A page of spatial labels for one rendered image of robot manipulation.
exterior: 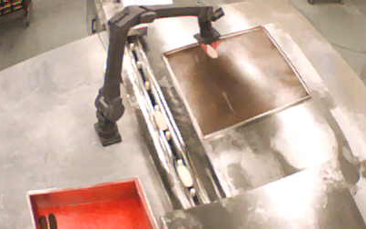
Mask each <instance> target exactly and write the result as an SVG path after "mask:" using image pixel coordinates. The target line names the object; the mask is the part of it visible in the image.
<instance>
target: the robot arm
mask: <svg viewBox="0 0 366 229"><path fill-rule="evenodd" d="M180 16H196V19H197V24H198V25H199V29H200V33H196V34H194V35H193V38H194V39H196V40H197V41H198V43H199V44H200V45H201V47H202V48H203V51H204V52H205V53H206V54H207V45H208V44H212V45H213V49H214V51H215V50H216V47H217V46H218V45H219V42H220V38H219V37H222V36H221V34H220V33H219V32H218V31H217V30H216V29H215V28H214V27H213V25H212V22H215V21H217V20H218V19H220V18H222V17H223V16H224V11H223V8H222V7H220V6H218V5H216V4H214V5H208V4H205V3H203V2H202V1H201V0H193V1H192V2H188V3H176V4H161V5H127V6H126V7H125V8H124V9H123V10H122V11H121V12H119V13H117V14H115V15H114V16H113V17H112V18H111V19H109V20H108V24H107V25H109V26H110V29H109V31H110V37H109V46H108V50H107V59H106V65H105V72H104V87H102V88H100V89H99V91H98V95H97V97H96V98H95V99H94V106H95V107H96V108H97V111H95V113H96V118H98V123H94V130H95V131H96V133H97V135H98V137H99V139H100V142H101V144H102V146H110V145H113V144H117V143H121V142H122V141H123V139H122V137H121V136H120V133H119V130H118V124H117V121H118V120H119V119H120V118H121V117H122V116H123V115H124V111H125V107H124V105H123V104H122V102H123V98H121V97H120V93H121V73H122V66H123V63H124V49H125V47H126V38H127V34H128V32H129V31H130V30H131V27H133V26H136V25H140V24H150V23H153V21H154V19H161V18H171V17H180ZM214 43H215V45H214Z"/></svg>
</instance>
